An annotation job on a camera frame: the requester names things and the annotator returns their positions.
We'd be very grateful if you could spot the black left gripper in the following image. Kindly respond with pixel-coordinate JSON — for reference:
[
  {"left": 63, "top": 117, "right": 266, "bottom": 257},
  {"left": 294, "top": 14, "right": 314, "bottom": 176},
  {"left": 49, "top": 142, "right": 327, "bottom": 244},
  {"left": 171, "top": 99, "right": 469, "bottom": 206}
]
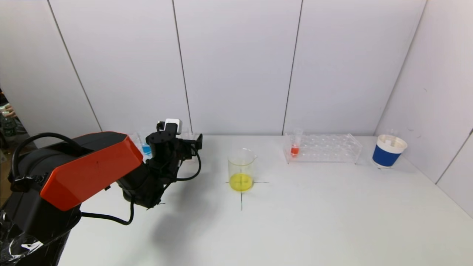
[{"left": 178, "top": 133, "right": 203, "bottom": 160}]

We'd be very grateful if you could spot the clear acrylic test tube rack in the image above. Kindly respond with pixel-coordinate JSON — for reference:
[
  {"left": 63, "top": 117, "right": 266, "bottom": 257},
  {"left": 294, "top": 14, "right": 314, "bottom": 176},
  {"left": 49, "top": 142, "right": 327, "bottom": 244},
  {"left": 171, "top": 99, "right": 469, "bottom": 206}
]
[
  {"left": 283, "top": 133, "right": 363, "bottom": 164},
  {"left": 127, "top": 132, "right": 200, "bottom": 163}
]

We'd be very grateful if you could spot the test tube with blue pigment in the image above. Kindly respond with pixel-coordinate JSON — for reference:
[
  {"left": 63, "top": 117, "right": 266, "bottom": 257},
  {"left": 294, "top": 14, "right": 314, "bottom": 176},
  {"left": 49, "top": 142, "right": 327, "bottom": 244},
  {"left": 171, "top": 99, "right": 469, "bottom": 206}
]
[{"left": 140, "top": 129, "right": 153, "bottom": 156}]

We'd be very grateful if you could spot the clear glass beaker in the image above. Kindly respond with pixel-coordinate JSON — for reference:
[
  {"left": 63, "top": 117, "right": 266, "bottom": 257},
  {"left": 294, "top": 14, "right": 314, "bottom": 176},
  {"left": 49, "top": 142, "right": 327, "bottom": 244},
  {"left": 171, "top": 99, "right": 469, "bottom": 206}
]
[{"left": 227, "top": 148, "right": 258, "bottom": 192}]

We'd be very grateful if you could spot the person in grey trousers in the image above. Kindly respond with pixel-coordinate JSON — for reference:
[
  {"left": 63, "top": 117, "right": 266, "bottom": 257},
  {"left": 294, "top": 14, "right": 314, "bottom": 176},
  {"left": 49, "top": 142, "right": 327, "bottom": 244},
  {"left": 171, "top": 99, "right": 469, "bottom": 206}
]
[{"left": 0, "top": 89, "right": 17, "bottom": 119}]

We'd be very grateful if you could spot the blue and white paper cup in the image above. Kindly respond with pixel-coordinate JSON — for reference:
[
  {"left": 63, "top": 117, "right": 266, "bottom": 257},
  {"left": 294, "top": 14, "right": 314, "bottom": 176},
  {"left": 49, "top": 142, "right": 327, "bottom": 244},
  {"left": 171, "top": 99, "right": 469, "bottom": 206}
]
[{"left": 371, "top": 134, "right": 408, "bottom": 169}]

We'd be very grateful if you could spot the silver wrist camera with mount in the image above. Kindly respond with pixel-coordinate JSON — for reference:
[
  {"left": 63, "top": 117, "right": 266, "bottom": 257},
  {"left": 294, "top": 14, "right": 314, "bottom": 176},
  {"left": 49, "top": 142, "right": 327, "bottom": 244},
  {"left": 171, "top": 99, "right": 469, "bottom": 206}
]
[{"left": 157, "top": 118, "right": 183, "bottom": 135}]

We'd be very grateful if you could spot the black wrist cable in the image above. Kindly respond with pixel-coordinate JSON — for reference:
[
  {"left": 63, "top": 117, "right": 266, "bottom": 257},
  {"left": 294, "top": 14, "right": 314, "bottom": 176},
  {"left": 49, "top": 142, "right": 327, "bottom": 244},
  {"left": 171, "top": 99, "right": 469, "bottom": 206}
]
[{"left": 174, "top": 147, "right": 202, "bottom": 181}]

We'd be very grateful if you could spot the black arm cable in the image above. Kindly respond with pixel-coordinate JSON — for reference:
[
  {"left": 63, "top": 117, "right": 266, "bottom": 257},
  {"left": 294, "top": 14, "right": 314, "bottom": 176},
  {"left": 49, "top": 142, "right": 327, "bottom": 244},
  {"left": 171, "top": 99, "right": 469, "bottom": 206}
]
[{"left": 81, "top": 198, "right": 135, "bottom": 226}]

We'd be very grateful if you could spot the black shoulder cable loop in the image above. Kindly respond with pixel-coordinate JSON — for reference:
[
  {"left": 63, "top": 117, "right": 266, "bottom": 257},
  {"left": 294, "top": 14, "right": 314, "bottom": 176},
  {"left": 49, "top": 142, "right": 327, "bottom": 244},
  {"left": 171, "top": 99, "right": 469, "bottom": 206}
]
[{"left": 10, "top": 132, "right": 84, "bottom": 181}]

